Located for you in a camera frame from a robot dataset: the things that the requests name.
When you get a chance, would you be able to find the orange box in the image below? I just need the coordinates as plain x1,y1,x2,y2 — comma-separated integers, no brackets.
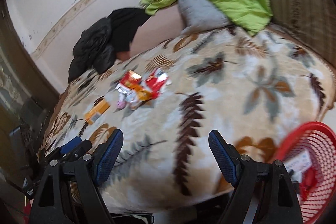
84,98,110,125

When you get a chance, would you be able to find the dark red wrapper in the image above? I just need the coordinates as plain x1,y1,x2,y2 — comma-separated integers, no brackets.
299,167,318,202

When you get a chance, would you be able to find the pink small wrapper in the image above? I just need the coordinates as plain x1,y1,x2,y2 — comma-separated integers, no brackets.
117,100,126,110

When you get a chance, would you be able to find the orange white snack bag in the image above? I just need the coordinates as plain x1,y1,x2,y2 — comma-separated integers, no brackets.
125,85,153,110

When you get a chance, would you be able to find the red cigarette pack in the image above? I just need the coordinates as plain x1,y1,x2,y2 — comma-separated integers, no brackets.
115,71,142,94

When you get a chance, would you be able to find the torn red white carton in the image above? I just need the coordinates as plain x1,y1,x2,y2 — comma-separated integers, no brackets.
144,68,171,99

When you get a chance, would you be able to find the long white box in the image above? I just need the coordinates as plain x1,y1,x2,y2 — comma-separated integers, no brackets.
284,149,312,173

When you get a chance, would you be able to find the wooden glass door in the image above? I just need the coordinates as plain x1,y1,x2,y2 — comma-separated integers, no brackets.
1,0,59,184

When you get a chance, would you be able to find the red plastic basket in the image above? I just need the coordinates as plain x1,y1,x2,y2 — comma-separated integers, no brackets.
273,122,335,223

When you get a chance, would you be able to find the black puffer jacket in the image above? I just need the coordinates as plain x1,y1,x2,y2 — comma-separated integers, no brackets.
68,18,116,83

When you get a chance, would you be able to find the leaf pattern blanket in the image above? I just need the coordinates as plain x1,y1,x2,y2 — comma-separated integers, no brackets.
46,27,335,213

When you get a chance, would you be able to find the black cloth garment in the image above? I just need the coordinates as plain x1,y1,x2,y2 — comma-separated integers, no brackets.
107,8,151,53

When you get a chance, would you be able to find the grey quilted pillow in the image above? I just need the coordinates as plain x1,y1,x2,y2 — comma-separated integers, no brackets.
178,0,232,35

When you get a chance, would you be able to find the striped sofa cushion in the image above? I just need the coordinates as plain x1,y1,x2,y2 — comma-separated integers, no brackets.
270,0,335,66

